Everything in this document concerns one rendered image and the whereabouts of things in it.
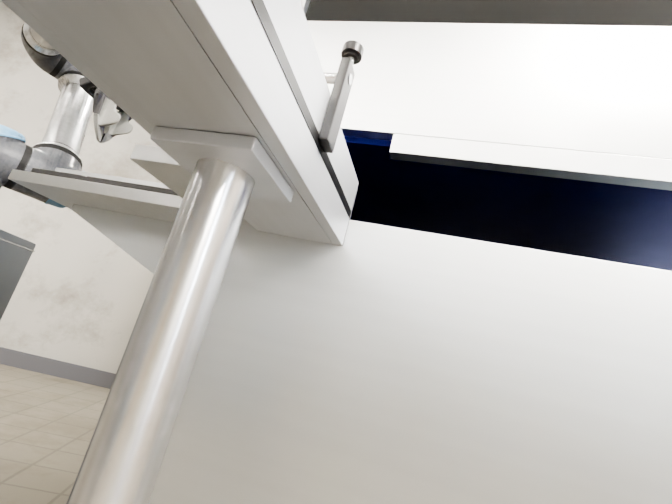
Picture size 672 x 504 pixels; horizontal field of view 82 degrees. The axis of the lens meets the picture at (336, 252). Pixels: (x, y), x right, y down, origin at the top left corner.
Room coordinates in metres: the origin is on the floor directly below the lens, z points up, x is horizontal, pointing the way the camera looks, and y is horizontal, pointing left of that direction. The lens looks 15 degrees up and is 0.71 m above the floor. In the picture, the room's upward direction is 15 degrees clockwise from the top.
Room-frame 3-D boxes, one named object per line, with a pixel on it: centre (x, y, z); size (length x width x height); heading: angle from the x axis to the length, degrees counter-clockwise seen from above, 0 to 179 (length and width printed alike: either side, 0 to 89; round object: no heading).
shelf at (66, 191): (0.94, 0.27, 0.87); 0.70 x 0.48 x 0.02; 164
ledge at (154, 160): (0.45, 0.17, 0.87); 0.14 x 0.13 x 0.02; 74
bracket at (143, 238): (0.70, 0.35, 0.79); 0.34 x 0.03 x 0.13; 74
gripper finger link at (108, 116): (0.74, 0.53, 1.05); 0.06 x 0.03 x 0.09; 74
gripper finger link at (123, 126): (0.77, 0.52, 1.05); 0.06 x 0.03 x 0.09; 74
